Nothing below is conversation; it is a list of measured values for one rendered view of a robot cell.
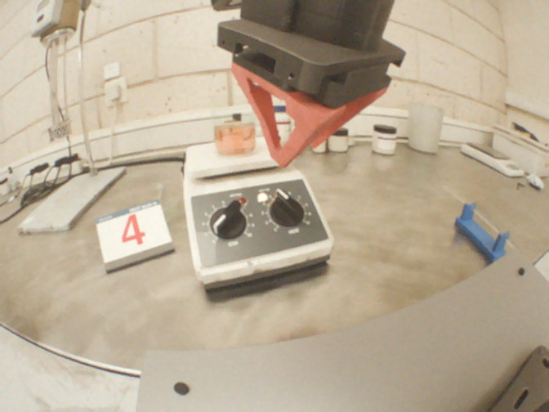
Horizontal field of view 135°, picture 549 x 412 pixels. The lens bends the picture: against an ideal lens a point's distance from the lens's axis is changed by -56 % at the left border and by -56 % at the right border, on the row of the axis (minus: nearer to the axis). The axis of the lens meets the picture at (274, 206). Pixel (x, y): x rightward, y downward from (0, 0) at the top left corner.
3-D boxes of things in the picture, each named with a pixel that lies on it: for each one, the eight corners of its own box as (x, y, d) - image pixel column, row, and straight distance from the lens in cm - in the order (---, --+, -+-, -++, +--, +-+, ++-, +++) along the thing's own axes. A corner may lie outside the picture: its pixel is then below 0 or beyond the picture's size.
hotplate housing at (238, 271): (334, 262, 25) (343, 188, 21) (201, 295, 23) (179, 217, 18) (266, 183, 43) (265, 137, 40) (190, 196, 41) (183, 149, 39)
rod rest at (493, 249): (504, 258, 37) (514, 235, 35) (492, 262, 34) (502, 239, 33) (466, 221, 42) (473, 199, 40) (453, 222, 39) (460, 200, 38)
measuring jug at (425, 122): (392, 140, 91) (395, 98, 89) (421, 142, 97) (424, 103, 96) (419, 154, 75) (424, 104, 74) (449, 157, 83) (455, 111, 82)
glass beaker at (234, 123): (236, 148, 33) (232, 87, 32) (269, 153, 29) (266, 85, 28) (199, 160, 29) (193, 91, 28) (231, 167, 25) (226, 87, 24)
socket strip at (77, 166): (80, 173, 85) (77, 160, 84) (21, 189, 114) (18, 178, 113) (88, 167, 89) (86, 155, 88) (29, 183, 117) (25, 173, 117)
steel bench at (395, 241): (511, 337, 177) (583, 203, 143) (41, 396, 166) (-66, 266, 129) (461, 274, 192) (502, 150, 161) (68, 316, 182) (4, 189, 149)
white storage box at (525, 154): (551, 178, 146) (555, 150, 146) (535, 180, 111) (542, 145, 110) (512, 155, 156) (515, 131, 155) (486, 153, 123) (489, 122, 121)
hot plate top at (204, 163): (299, 163, 27) (299, 155, 27) (186, 180, 25) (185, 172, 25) (266, 141, 38) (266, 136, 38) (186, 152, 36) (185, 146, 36)
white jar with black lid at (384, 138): (368, 148, 72) (369, 123, 71) (388, 149, 75) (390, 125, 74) (377, 154, 66) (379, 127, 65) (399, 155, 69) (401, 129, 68)
